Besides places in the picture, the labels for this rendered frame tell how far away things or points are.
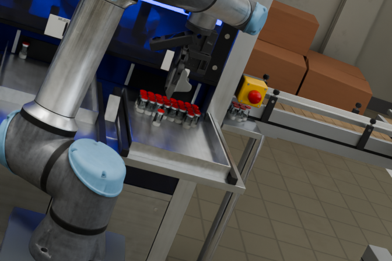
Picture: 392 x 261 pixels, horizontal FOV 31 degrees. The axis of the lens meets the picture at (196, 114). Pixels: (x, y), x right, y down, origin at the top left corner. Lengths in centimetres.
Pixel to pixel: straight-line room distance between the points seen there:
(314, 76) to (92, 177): 415
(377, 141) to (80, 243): 134
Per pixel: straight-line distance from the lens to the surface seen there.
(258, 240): 353
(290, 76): 535
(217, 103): 212
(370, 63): 652
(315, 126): 236
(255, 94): 210
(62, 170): 135
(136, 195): 223
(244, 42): 207
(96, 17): 136
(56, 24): 200
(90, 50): 136
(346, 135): 241
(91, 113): 181
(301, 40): 565
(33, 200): 223
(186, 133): 197
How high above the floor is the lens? 160
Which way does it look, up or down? 20 degrees down
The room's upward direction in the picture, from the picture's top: 22 degrees clockwise
